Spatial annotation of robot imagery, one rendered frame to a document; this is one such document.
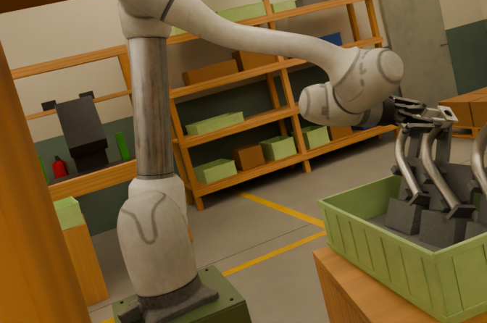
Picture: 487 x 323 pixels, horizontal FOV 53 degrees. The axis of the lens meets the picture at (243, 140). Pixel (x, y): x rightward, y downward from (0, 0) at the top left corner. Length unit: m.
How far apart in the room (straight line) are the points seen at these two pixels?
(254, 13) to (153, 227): 5.11
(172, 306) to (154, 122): 0.47
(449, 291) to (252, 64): 5.09
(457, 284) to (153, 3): 0.91
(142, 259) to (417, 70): 7.07
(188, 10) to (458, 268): 0.82
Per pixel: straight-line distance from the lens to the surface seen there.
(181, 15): 1.18
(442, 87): 8.26
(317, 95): 1.20
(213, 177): 5.82
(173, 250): 1.16
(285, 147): 6.16
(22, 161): 0.17
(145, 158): 1.33
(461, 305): 1.22
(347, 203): 1.69
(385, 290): 1.39
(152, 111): 1.32
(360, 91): 1.10
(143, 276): 1.17
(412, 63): 7.91
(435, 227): 1.45
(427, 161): 1.49
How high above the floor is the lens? 1.43
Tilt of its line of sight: 8 degrees down
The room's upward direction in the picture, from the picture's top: 15 degrees counter-clockwise
